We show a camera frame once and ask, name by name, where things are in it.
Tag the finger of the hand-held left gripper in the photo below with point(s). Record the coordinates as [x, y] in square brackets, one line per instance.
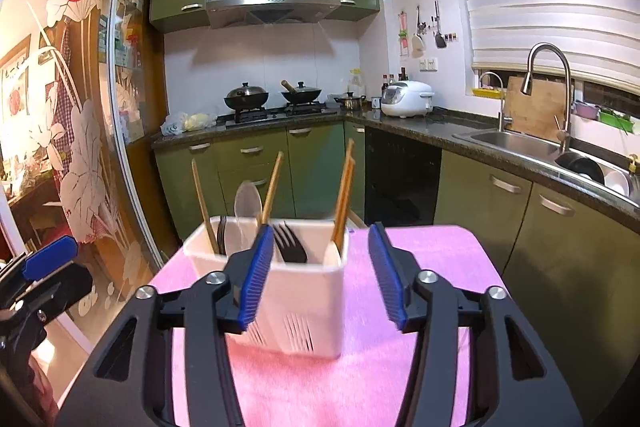
[70, 289]
[50, 254]

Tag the small steel pot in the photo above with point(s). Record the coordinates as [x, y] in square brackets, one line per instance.
[350, 102]

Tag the thin steel faucet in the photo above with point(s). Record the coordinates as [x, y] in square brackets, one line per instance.
[500, 112]

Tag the black pan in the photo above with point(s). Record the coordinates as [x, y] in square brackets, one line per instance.
[580, 167]

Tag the hanging kitchen utensils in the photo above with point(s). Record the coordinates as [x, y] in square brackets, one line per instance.
[418, 39]

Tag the black built-in appliance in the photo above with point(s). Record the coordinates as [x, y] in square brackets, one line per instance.
[402, 179]

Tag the clear plastic jug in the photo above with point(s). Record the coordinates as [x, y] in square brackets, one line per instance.
[355, 82]

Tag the green plastic container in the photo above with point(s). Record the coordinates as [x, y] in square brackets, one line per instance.
[616, 118]

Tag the steel sink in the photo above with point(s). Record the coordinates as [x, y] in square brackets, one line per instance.
[515, 142]

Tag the white plate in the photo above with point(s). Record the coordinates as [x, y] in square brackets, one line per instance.
[616, 183]

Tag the wooden chopstick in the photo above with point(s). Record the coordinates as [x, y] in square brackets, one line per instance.
[349, 194]
[341, 197]
[202, 207]
[272, 187]

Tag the pink floral tablecloth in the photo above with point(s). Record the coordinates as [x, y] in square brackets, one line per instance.
[350, 382]

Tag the green lower cabinets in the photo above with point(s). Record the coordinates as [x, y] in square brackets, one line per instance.
[575, 267]

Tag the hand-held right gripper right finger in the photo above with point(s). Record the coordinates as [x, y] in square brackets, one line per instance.
[387, 277]

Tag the white plastic utensil holder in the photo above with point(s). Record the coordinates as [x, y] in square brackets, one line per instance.
[300, 302]

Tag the white plastic spoon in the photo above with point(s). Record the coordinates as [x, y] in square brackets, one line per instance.
[331, 254]

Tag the wooden cutting board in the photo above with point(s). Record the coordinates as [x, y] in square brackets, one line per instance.
[537, 112]

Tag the lotus print glass door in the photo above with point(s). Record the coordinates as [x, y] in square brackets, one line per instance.
[85, 132]

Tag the white plastic bag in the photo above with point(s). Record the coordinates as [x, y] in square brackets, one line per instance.
[172, 125]

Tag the yellow tray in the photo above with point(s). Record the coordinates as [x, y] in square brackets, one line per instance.
[487, 93]

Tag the gas stove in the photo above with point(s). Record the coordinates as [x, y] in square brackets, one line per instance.
[280, 116]

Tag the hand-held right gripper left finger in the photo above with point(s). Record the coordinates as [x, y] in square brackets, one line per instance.
[257, 277]

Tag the tall steel faucet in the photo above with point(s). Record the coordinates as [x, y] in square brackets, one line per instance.
[566, 107]

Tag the white wall outlets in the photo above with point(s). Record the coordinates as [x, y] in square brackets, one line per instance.
[428, 64]

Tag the dark sauce bottle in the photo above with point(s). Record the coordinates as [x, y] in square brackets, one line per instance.
[402, 75]
[386, 87]

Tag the bag of yellow food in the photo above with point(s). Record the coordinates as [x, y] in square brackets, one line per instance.
[201, 122]

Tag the white rice cooker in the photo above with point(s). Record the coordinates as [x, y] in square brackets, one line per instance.
[406, 99]

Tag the black wok with lid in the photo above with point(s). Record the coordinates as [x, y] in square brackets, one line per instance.
[246, 97]

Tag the clear plastic spoon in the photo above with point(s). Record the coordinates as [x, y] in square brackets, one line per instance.
[247, 204]

